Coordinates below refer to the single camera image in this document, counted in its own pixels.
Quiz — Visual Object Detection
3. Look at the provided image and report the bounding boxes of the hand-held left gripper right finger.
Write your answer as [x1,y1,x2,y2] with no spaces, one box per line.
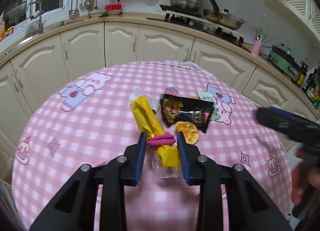
[176,132,293,231]

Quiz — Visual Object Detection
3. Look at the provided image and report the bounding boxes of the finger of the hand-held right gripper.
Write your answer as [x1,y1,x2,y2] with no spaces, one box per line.
[252,106,320,144]

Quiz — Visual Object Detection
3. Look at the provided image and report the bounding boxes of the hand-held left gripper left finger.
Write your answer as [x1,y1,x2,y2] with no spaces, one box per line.
[29,132,147,231]

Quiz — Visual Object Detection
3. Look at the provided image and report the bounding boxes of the pink hair band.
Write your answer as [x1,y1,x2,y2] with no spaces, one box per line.
[147,132,175,146]

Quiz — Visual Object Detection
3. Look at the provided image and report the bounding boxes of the yellow snack wrapper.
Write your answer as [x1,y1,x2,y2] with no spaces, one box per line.
[129,87,182,179]

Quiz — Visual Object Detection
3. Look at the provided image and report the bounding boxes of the person's right hand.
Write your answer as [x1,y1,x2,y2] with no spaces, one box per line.
[291,147,320,206]

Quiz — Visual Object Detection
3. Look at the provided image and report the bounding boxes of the dried orange slice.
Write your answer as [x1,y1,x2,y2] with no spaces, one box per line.
[175,121,200,145]

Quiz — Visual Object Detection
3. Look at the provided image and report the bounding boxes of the dark green oil bottle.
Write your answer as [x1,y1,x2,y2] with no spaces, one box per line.
[303,69,317,94]

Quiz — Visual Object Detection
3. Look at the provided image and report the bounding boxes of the black snack packet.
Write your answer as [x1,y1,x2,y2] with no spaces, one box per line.
[159,93,215,134]

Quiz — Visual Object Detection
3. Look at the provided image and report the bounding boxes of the green electric cooker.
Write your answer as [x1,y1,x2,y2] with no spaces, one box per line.
[267,43,302,81]

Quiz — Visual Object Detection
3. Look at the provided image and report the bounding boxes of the pink checkered tablecloth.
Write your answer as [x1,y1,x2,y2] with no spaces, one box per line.
[11,60,293,231]

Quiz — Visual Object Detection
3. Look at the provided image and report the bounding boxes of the pink utensil cup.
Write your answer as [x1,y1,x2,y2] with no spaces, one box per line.
[251,40,262,56]

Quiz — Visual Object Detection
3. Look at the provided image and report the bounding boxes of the bundle of chopsticks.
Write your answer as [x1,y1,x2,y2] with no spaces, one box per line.
[254,27,270,44]

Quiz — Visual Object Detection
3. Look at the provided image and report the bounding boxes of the steel wok with lid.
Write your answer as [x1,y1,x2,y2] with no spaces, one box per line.
[203,0,246,30]

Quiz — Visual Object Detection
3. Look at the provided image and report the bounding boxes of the cream lower cabinets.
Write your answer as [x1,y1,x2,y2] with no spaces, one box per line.
[0,17,320,184]

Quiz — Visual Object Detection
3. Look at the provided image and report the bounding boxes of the black induction cooker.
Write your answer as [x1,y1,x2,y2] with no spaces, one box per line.
[159,4,205,18]

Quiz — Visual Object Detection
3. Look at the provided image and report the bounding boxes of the red container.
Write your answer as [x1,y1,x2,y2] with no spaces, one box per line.
[104,3,123,16]

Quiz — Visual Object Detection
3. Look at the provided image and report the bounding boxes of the steel double sink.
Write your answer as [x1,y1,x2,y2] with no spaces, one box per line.
[5,19,85,51]

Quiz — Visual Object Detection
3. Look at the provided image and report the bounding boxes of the white bowl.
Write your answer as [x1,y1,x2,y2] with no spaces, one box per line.
[88,9,105,18]

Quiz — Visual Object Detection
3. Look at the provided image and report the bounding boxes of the steel spatula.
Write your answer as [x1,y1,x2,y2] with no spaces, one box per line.
[69,0,80,19]

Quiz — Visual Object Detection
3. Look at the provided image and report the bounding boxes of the steel faucet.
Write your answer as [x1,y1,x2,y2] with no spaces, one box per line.
[26,1,47,34]

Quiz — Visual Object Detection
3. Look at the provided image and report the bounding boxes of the yellow dish soap bottle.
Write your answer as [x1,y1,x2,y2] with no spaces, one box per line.
[0,11,7,42]

